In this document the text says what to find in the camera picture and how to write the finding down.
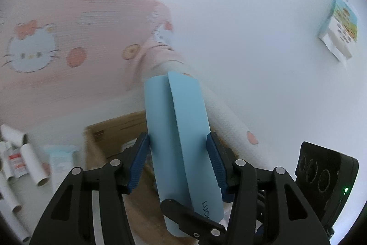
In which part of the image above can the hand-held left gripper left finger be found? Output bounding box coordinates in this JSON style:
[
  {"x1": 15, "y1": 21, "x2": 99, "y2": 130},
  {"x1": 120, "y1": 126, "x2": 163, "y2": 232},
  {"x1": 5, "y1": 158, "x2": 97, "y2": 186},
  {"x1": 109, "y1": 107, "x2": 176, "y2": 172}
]
[{"x1": 29, "y1": 132, "x2": 151, "y2": 245}]

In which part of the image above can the light blue tissue packet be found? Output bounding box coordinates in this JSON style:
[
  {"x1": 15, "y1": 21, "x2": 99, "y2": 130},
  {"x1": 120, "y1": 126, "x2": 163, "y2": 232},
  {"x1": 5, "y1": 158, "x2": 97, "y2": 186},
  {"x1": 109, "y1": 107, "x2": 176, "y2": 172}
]
[{"x1": 44, "y1": 144, "x2": 79, "y2": 194}]

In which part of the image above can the white packet red label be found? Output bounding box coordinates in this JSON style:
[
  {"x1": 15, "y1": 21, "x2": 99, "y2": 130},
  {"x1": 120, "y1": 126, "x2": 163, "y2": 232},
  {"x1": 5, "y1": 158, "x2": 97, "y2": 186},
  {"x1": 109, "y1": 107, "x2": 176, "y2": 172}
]
[{"x1": 6, "y1": 146, "x2": 29, "y2": 179}]

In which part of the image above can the brown cardboard box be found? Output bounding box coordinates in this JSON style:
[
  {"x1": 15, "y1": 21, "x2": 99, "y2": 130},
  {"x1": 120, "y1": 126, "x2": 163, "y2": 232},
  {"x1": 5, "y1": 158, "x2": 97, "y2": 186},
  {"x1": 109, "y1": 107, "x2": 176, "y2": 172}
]
[{"x1": 84, "y1": 110, "x2": 230, "y2": 245}]

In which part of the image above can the pink cat print blanket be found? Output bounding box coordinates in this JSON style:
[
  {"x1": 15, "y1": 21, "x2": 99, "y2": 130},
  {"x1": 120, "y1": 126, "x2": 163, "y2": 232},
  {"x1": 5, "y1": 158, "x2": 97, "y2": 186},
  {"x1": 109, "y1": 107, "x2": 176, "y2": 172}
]
[{"x1": 0, "y1": 0, "x2": 187, "y2": 131}]

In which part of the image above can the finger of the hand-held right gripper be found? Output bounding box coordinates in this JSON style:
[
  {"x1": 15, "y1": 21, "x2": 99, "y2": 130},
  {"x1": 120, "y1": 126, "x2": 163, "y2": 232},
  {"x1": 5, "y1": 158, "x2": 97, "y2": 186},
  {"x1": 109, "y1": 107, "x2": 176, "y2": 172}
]
[{"x1": 160, "y1": 198, "x2": 227, "y2": 240}]

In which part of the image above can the white cardboard tube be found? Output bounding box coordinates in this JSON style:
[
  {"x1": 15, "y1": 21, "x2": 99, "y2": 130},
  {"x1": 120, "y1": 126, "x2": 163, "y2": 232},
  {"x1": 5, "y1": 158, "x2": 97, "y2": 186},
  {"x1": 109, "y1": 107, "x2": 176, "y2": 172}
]
[
  {"x1": 0, "y1": 124, "x2": 28, "y2": 145},
  {"x1": 21, "y1": 143, "x2": 52, "y2": 186},
  {"x1": 0, "y1": 175, "x2": 23, "y2": 212},
  {"x1": 0, "y1": 203, "x2": 32, "y2": 244}
]

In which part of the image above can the light blue mat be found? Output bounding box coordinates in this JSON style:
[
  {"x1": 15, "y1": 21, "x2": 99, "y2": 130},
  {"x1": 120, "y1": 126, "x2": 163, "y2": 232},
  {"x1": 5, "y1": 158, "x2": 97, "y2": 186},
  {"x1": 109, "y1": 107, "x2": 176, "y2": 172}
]
[{"x1": 143, "y1": 71, "x2": 225, "y2": 237}]

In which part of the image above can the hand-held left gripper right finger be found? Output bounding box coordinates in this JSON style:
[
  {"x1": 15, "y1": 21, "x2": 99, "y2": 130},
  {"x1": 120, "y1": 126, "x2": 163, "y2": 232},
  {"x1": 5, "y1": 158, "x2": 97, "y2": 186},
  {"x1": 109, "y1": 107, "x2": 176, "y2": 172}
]
[{"x1": 205, "y1": 132, "x2": 331, "y2": 245}]

